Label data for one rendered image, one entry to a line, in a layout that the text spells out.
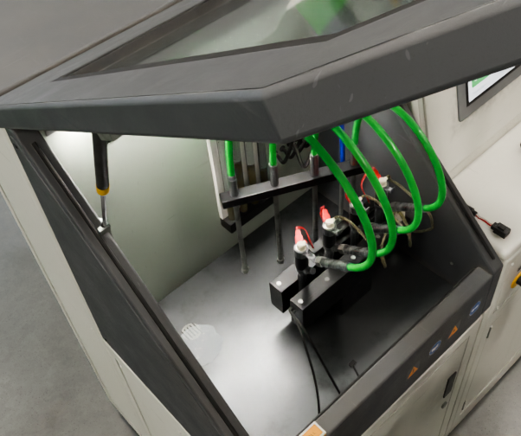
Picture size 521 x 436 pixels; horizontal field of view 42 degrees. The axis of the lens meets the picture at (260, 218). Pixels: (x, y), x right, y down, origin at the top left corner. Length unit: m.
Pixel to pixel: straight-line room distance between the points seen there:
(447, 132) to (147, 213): 0.68
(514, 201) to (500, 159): 0.14
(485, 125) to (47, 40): 1.00
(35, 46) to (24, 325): 1.68
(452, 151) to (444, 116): 0.11
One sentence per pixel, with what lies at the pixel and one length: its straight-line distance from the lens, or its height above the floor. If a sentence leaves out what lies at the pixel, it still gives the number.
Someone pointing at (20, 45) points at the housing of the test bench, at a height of 1.50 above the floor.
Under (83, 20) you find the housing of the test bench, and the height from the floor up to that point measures 1.50.
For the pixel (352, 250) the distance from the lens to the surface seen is 1.34.
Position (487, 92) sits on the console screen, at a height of 1.13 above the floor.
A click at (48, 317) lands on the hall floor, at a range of 2.74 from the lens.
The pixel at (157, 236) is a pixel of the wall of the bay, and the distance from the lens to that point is 1.47.
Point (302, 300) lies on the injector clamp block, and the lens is 1.39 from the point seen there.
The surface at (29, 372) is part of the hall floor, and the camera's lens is 2.63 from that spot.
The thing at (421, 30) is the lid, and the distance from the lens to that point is 0.38.
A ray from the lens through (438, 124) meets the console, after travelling 1.52.
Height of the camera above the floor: 2.13
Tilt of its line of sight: 49 degrees down
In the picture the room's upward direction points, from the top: 6 degrees counter-clockwise
